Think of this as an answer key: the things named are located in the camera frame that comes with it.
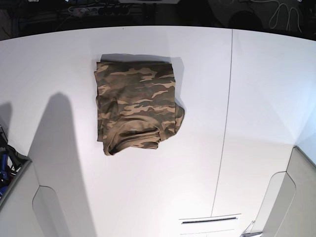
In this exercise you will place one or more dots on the blue and black equipment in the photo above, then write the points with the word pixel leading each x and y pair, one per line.
pixel 12 164

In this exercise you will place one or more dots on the camouflage T-shirt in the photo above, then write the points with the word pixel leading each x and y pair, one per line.
pixel 136 102

